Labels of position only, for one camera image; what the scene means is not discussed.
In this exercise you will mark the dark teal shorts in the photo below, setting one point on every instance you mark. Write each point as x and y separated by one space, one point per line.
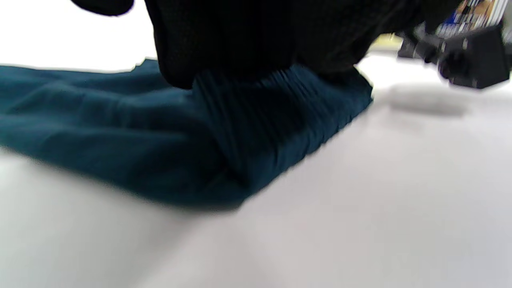
160 136

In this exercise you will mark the person's left hand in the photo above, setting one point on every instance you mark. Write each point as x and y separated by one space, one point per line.
256 32

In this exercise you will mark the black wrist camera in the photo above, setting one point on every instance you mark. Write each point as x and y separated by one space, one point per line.
476 60

